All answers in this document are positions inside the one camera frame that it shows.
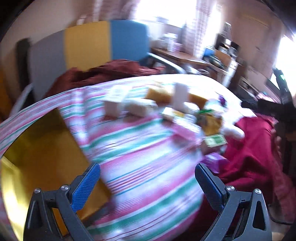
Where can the cream tall carton box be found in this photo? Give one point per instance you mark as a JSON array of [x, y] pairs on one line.
[[180, 96]]

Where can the dark red blanket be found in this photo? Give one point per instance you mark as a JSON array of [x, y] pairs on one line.
[[112, 70]]

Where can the yellow sponge block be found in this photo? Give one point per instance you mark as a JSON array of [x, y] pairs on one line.
[[159, 95], [198, 100]]

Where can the green white slim box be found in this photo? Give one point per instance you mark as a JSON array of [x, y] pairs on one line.
[[215, 140]]

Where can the purple snack packet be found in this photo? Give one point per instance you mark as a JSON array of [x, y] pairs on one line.
[[215, 162]]

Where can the grey yellow blue headboard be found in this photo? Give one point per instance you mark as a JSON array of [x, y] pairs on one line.
[[84, 46]]

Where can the striped bed sheet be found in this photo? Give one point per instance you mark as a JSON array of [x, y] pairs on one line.
[[149, 172]]

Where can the yellow knitted sock ball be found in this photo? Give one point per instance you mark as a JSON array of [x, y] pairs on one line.
[[210, 121]]

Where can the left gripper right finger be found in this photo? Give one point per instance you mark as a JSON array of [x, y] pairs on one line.
[[242, 215]]

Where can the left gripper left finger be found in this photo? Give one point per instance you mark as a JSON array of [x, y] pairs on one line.
[[68, 199]]

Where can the red cloth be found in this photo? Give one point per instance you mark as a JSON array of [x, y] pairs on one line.
[[255, 162]]

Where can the wooden desk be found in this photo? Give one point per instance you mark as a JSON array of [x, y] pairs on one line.
[[219, 65]]

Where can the gold tray box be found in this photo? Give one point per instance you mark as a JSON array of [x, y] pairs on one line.
[[46, 156]]

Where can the white sock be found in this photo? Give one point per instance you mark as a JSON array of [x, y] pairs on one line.
[[140, 106]]

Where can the white soap block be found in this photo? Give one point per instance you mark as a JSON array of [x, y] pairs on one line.
[[113, 109]]

